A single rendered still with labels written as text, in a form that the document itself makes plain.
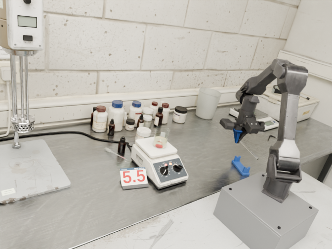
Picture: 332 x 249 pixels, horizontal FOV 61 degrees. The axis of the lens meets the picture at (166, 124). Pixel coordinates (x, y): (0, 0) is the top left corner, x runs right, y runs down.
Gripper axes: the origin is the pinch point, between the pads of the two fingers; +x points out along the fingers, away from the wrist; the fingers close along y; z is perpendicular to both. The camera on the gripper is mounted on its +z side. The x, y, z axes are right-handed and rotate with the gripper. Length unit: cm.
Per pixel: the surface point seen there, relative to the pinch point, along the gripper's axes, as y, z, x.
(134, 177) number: -45.9, 16.1, 9.4
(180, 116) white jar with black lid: -14.7, -32.4, 6.9
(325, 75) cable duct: 87, -53, -20
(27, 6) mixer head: -78, 15, -39
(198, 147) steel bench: -12.6, -7.9, 11.1
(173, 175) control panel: -32.9, 17.5, 7.7
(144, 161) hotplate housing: -42.1, 11.3, 6.1
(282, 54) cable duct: 74, -85, -25
